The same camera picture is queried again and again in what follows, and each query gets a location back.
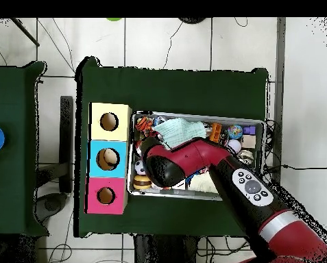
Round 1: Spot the orange tiger striped toy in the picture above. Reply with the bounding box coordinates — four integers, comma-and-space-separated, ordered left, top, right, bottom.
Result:
135, 116, 154, 133

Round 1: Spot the wooden box with three holes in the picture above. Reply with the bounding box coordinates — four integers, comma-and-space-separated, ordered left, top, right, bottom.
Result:
86, 102, 134, 215

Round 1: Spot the clear mesh bin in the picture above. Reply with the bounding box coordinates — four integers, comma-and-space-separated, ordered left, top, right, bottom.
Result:
131, 112, 265, 203

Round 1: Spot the mint green cloth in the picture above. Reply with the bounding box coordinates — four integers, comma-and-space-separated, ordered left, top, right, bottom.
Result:
152, 117, 208, 150

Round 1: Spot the small soccer ball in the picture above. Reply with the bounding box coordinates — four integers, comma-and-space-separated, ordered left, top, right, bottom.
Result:
134, 160, 147, 176

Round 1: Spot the orange plastic toy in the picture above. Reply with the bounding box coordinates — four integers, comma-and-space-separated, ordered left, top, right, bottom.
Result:
209, 123, 223, 143

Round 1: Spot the cream yellow cloth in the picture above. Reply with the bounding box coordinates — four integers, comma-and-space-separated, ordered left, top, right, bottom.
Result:
189, 172, 219, 195

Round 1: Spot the white baseball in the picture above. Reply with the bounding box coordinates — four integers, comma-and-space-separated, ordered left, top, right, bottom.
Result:
227, 139, 243, 154

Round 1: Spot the colourful speckled ball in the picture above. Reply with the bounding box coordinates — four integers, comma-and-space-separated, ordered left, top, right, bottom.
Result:
228, 124, 244, 140

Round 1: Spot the plain wooden block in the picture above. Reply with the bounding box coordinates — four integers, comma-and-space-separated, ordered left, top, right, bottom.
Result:
242, 134, 258, 149

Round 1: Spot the black floor cable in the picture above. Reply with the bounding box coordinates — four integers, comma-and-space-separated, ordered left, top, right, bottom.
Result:
280, 163, 327, 171

